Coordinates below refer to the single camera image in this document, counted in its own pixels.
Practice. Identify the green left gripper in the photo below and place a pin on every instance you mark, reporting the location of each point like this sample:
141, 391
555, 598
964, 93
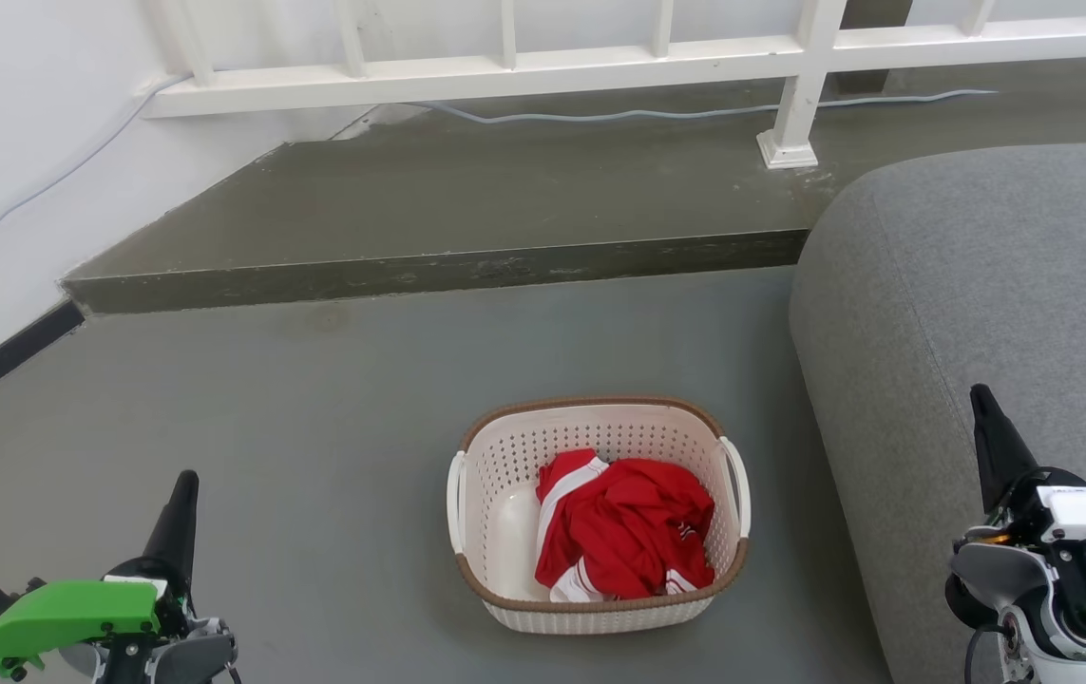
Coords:
67, 617

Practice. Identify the white perforated plastic laundry basket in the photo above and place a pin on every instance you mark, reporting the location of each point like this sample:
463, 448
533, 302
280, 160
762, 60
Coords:
600, 613

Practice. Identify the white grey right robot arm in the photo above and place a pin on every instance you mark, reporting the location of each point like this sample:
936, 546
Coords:
989, 575

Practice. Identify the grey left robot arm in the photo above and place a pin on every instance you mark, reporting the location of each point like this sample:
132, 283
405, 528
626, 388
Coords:
191, 655

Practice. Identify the red and white garment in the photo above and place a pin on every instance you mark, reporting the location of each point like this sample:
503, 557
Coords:
628, 532

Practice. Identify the grey fabric sofa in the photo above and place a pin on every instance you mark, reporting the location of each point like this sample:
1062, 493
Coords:
980, 285

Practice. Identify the grey concrete raised step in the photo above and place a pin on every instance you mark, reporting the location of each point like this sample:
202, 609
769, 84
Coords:
504, 199

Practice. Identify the white metal railing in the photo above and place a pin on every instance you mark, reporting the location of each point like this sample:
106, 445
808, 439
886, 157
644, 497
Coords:
504, 71

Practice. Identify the black wall baseboard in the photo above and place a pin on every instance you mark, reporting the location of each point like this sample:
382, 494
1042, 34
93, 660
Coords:
1, 361

